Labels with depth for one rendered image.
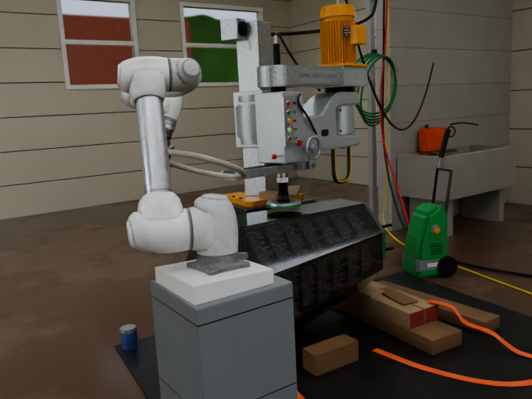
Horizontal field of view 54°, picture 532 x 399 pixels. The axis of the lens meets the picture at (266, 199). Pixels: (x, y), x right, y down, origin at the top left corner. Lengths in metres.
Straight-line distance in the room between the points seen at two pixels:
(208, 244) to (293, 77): 1.51
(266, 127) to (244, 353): 1.60
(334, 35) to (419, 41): 2.70
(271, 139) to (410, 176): 2.96
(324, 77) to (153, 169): 1.73
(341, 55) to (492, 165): 3.06
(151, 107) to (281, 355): 1.04
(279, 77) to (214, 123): 6.79
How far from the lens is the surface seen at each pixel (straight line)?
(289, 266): 2.82
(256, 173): 2.94
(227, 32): 3.92
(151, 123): 1.99
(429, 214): 4.41
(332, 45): 3.65
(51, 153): 8.79
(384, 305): 3.38
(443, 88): 6.56
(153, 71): 2.06
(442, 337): 3.22
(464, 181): 5.84
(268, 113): 3.11
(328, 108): 3.42
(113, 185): 9.08
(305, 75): 3.22
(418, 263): 4.43
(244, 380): 1.95
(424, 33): 6.33
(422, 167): 5.72
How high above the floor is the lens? 1.43
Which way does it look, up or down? 10 degrees down
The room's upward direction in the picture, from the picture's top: 3 degrees counter-clockwise
